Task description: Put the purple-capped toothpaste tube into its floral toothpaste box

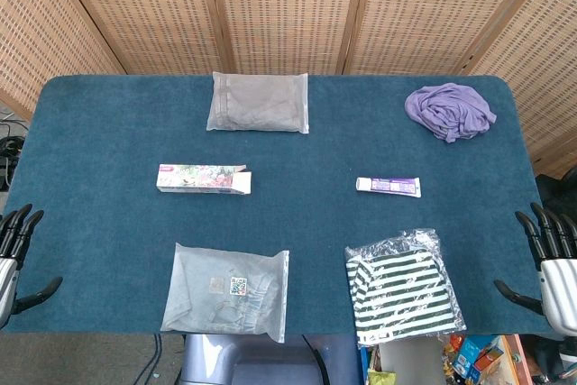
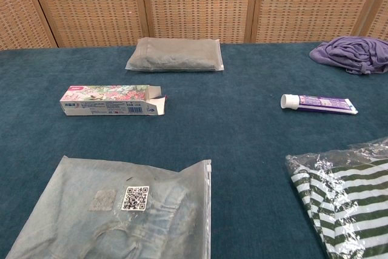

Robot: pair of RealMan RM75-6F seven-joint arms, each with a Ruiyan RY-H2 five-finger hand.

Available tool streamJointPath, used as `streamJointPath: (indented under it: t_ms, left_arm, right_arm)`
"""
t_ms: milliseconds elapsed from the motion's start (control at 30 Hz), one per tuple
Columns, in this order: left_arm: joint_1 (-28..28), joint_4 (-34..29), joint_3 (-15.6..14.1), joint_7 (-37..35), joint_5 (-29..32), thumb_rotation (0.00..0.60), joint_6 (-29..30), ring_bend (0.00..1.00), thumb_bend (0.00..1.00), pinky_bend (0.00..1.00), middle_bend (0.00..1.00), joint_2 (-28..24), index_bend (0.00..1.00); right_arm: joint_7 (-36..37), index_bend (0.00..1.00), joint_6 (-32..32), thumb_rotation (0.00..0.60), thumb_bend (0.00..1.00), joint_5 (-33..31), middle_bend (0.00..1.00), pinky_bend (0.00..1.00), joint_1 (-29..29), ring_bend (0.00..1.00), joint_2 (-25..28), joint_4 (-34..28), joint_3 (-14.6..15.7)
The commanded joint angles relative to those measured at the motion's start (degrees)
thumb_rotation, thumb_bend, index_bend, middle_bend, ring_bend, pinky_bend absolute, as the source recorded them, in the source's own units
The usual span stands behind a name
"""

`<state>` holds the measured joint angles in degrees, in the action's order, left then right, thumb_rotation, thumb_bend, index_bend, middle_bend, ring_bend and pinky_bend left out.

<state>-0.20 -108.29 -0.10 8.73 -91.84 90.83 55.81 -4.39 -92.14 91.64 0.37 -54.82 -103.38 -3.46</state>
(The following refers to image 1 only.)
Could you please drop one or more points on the floral toothpaste carton box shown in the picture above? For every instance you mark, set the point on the floral toothpaste carton box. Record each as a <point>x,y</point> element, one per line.
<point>198,177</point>

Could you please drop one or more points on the jeans in frosted zip bag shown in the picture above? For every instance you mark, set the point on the jeans in frosted zip bag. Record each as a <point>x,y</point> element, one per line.
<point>225,290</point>

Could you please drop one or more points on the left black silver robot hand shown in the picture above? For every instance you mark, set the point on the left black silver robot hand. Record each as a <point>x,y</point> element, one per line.
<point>6,268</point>

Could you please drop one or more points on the wicker folding screen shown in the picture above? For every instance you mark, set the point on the wicker folding screen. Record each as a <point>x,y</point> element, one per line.
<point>288,11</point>

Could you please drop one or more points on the grey packaged cloth top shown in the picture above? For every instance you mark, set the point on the grey packaged cloth top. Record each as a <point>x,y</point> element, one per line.
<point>259,103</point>

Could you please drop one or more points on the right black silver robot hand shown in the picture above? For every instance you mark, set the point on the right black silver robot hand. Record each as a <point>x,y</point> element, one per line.
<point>559,286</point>

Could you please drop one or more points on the white purple toothpaste tube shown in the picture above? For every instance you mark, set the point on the white purple toothpaste tube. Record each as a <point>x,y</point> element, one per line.
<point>392,186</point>

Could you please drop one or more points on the grey flat board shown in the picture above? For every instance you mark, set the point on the grey flat board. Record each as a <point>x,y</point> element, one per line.
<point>410,364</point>

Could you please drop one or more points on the lavender robot torso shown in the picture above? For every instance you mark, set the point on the lavender robot torso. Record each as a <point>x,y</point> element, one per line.
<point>252,360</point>

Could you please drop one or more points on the crumpled purple cloth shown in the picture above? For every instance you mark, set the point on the crumpled purple cloth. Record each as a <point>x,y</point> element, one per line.
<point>451,110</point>

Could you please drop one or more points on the yellow green pouch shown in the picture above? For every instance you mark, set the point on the yellow green pouch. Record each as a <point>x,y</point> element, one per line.
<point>381,377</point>

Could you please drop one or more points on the striped shirt in clear bag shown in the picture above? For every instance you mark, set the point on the striped shirt in clear bag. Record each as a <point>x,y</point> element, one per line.
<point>401,290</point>

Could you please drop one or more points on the blue carpet table cover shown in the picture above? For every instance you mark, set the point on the blue carpet table cover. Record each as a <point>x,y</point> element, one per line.
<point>306,222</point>

